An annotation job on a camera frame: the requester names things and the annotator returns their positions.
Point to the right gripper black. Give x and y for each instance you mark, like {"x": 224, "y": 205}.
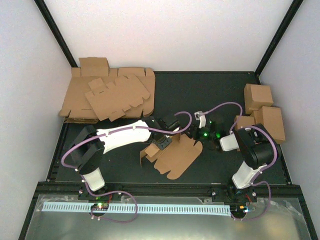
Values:
{"x": 195, "y": 134}

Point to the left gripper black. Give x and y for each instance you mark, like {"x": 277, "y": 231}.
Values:
{"x": 163, "y": 146}

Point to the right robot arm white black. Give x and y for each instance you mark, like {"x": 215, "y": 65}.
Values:
{"x": 258, "y": 148}

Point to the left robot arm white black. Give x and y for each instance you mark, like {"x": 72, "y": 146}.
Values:
{"x": 91, "y": 144}

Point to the folded cardboard box small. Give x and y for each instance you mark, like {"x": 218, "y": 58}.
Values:
{"x": 243, "y": 121}

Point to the right controller board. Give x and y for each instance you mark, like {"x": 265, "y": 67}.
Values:
{"x": 241, "y": 208}

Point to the controller board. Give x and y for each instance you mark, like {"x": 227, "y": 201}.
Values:
{"x": 241, "y": 208}
{"x": 99, "y": 206}

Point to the stack of flat cardboard blanks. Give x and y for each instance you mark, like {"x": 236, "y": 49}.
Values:
{"x": 77, "y": 109}

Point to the left controller board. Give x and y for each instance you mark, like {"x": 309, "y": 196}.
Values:
{"x": 99, "y": 206}

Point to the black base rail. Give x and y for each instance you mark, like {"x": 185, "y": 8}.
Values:
{"x": 217, "y": 192}

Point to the white slotted cable duct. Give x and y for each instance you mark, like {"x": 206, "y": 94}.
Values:
{"x": 130, "y": 208}

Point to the right black frame post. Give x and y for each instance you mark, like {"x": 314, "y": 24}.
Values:
{"x": 282, "y": 28}

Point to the black frame post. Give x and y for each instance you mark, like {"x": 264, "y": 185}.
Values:
{"x": 47, "y": 16}
{"x": 282, "y": 28}

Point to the left black frame post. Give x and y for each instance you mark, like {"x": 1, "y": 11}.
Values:
{"x": 47, "y": 16}

